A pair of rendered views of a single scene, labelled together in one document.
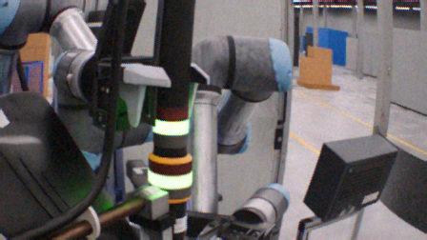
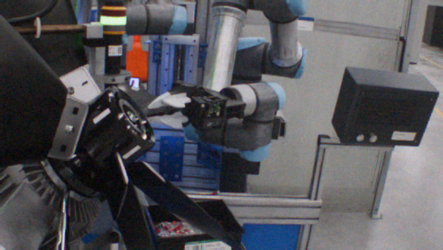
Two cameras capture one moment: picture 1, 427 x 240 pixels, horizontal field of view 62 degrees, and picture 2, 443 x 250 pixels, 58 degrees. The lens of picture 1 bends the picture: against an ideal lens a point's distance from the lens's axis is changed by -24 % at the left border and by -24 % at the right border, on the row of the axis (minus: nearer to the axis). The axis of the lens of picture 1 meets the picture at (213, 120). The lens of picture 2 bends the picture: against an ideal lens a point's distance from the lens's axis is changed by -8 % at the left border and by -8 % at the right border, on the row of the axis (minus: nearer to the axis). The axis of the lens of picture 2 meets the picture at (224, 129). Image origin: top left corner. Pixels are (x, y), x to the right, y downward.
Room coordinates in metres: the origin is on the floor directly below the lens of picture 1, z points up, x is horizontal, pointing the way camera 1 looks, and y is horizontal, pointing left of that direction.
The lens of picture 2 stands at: (-0.17, -0.43, 1.43)
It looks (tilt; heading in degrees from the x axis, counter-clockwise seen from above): 18 degrees down; 23
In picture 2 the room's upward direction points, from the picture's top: 5 degrees clockwise
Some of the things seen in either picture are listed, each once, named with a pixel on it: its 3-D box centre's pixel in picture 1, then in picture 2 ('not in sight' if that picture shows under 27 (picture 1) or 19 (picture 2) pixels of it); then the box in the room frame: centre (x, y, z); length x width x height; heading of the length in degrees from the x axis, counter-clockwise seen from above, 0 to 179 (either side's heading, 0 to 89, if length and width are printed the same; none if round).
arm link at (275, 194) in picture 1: (266, 208); (261, 99); (0.81, -0.11, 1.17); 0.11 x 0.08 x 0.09; 155
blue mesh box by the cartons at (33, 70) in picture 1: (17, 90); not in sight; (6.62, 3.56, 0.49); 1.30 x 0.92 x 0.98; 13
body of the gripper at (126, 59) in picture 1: (116, 87); not in sight; (0.52, 0.12, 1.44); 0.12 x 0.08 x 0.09; 39
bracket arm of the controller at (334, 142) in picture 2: (332, 216); (357, 143); (1.05, -0.34, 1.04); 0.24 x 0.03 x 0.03; 119
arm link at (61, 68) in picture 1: (77, 74); not in sight; (0.65, 0.22, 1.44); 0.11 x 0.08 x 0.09; 39
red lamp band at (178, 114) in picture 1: (171, 110); not in sight; (0.43, 0.04, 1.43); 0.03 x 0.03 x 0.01
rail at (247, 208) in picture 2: not in sight; (167, 205); (0.79, 0.12, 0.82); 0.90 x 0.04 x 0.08; 119
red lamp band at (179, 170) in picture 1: (170, 163); (113, 12); (0.43, 0.04, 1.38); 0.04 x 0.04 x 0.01
